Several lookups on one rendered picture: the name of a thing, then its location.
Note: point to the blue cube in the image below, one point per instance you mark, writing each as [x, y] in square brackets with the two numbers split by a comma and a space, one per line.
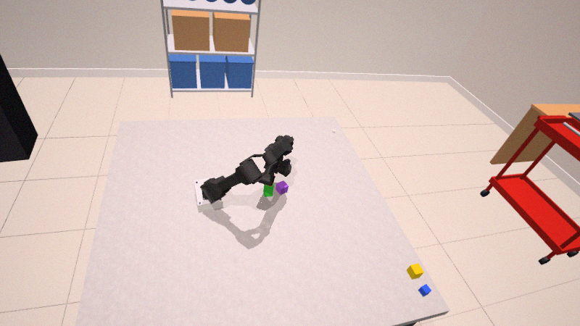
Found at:
[424, 290]

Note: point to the purple cube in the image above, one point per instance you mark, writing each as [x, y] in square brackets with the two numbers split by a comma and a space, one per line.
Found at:
[281, 187]

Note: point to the yellow block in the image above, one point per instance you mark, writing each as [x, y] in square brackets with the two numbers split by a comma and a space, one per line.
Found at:
[414, 271]

